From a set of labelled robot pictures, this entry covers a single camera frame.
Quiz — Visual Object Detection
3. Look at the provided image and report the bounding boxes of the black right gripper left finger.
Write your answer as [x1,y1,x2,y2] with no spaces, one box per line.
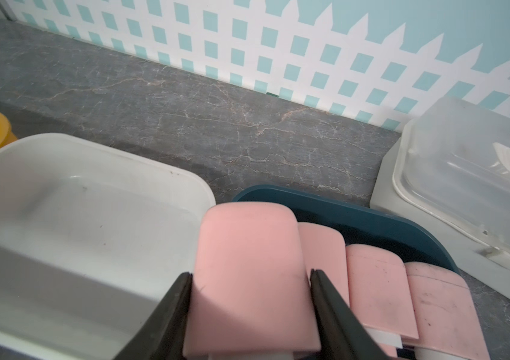
[114,272,193,360]

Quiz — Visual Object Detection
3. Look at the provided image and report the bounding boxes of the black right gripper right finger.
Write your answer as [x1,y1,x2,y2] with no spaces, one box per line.
[310,269,388,360]

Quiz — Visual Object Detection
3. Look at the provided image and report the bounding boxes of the pink pencil sharpener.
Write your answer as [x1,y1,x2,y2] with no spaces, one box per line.
[346,244,419,358]
[405,262,490,360]
[298,222,350,306]
[182,202,321,359]

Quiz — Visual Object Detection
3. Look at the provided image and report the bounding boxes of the dark teal storage box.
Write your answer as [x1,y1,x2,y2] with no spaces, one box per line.
[232,184,460,274]

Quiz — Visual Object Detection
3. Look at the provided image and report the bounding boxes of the white plastic storage box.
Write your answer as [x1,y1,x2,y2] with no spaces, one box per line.
[0,133,215,359]

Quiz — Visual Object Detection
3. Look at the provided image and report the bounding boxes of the translucent plastic lidded case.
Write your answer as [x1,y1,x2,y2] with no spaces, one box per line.
[370,97,510,299]

